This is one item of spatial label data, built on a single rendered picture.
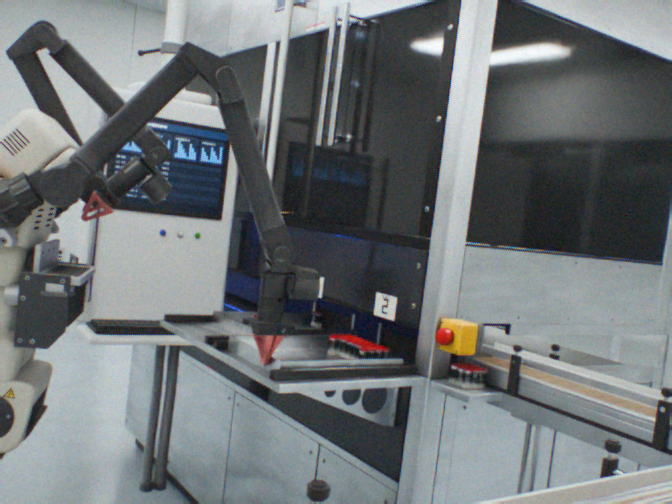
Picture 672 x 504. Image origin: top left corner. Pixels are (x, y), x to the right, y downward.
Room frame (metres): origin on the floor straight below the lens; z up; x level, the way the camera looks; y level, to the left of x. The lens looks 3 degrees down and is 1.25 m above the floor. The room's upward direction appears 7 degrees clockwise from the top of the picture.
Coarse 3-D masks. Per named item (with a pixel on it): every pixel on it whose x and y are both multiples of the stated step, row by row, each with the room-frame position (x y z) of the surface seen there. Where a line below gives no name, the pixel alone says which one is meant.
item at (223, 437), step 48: (144, 384) 3.17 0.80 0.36; (192, 384) 2.74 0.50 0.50; (144, 432) 3.11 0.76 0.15; (192, 432) 2.70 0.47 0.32; (240, 432) 2.38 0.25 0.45; (288, 432) 2.13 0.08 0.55; (480, 432) 1.77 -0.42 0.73; (192, 480) 2.66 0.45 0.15; (240, 480) 2.35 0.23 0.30; (288, 480) 2.10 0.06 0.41; (336, 480) 1.90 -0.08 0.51; (384, 480) 1.74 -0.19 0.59; (480, 480) 1.78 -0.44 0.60; (576, 480) 2.01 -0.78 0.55
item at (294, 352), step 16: (240, 336) 1.72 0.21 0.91; (288, 336) 1.79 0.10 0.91; (304, 336) 1.82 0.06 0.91; (320, 336) 1.85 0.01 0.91; (240, 352) 1.65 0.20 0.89; (256, 352) 1.58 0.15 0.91; (288, 352) 1.75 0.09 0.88; (304, 352) 1.77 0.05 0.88; (320, 352) 1.79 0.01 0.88; (272, 368) 1.52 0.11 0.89; (288, 368) 1.50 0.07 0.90
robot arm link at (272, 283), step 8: (264, 272) 1.54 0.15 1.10; (272, 272) 1.52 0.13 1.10; (280, 272) 1.53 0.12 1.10; (288, 272) 1.54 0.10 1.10; (264, 280) 1.51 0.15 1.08; (272, 280) 1.51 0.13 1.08; (280, 280) 1.51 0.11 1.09; (288, 280) 1.56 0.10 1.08; (264, 288) 1.51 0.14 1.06; (272, 288) 1.50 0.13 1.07; (280, 288) 1.51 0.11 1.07; (288, 288) 1.55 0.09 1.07; (272, 296) 1.50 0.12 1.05; (280, 296) 1.51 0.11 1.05
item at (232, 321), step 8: (216, 312) 2.03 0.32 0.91; (224, 312) 2.06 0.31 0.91; (232, 312) 2.08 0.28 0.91; (240, 312) 2.09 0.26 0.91; (248, 312) 2.11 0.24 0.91; (256, 312) 2.12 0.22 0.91; (288, 312) 2.19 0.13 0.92; (216, 320) 2.02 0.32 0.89; (224, 320) 1.98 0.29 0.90; (232, 320) 1.94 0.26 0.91; (240, 320) 2.09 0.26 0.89; (288, 320) 2.19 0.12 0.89; (296, 320) 2.21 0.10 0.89; (304, 320) 2.22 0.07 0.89; (224, 328) 1.97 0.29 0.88; (232, 328) 1.93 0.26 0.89; (240, 328) 1.89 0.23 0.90; (248, 328) 1.86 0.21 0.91; (296, 328) 2.11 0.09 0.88; (304, 328) 2.12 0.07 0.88; (312, 328) 2.14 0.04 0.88; (320, 328) 2.16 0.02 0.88
